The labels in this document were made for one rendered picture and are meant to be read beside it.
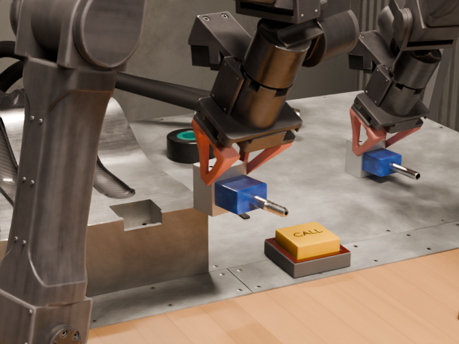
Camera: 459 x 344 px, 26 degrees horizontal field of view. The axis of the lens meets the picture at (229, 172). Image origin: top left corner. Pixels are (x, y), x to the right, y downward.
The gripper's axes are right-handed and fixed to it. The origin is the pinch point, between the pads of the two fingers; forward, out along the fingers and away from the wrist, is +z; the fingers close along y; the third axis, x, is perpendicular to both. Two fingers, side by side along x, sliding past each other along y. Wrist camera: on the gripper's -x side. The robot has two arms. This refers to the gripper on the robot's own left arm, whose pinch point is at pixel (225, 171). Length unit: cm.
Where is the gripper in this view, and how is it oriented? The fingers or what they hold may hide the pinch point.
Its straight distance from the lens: 111.1
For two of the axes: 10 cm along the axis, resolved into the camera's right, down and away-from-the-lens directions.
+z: -3.0, 7.0, 6.4
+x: 5.4, 6.8, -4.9
